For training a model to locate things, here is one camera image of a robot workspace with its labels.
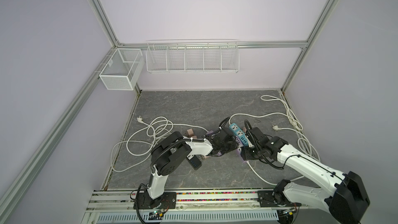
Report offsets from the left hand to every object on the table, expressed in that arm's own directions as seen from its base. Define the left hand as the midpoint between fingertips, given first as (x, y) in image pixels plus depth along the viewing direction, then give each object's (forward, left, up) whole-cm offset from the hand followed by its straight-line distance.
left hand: (239, 147), depth 88 cm
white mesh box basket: (+49, +70, +21) cm, 88 cm away
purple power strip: (-3, +1, +4) cm, 5 cm away
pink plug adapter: (+13, +28, -1) cm, 31 cm away
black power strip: (-6, +26, -1) cm, 26 cm away
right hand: (-5, -2, +4) cm, 7 cm away
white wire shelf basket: (+57, +8, +23) cm, 62 cm away
